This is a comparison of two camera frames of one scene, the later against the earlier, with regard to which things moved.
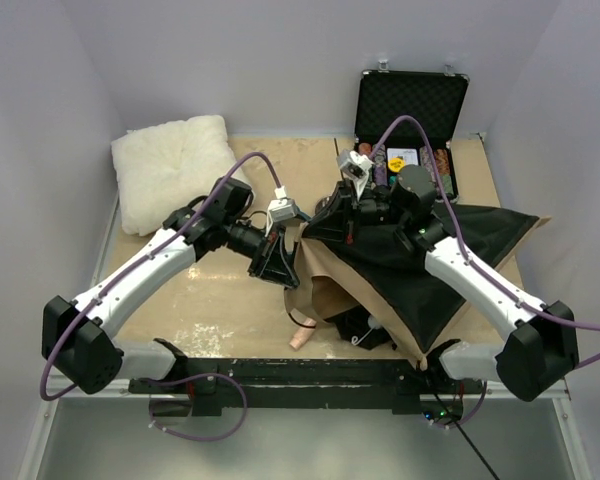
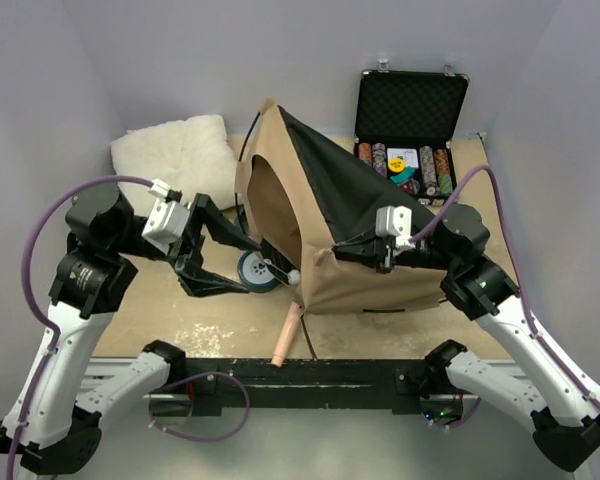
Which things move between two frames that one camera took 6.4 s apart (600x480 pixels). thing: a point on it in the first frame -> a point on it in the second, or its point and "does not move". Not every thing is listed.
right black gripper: (342, 219) -> (372, 251)
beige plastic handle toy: (303, 334) -> (286, 335)
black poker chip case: (436, 98) does not move
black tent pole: (468, 438) -> (308, 338)
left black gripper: (272, 263) -> (187, 252)
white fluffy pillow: (160, 165) does not move
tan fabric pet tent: (319, 282) -> (300, 197)
